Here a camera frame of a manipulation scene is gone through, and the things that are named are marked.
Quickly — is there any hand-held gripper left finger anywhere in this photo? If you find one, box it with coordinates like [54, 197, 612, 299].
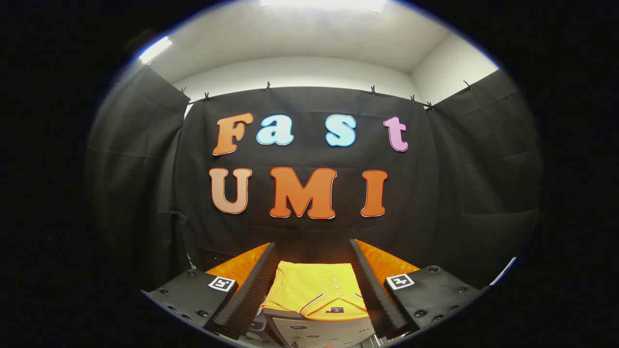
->
[141, 242, 280, 341]

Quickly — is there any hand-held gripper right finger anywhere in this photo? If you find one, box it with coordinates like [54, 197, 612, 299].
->
[349, 238, 489, 341]

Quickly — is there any washing machine with glass lid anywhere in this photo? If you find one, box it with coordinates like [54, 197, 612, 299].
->
[244, 312, 271, 346]

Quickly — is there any orange polo shirt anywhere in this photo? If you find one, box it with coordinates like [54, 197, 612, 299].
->
[261, 261, 370, 322]

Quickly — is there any grey appliance with control panel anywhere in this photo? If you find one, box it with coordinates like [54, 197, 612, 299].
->
[264, 309, 387, 348]

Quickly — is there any black backdrop cloth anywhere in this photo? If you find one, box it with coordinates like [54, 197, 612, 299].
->
[86, 65, 542, 290]

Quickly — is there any row of black cloth clips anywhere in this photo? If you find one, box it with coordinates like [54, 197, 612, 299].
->
[179, 80, 473, 111]

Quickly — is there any ceiling light panel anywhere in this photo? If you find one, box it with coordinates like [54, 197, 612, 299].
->
[260, 0, 387, 14]
[139, 36, 173, 64]

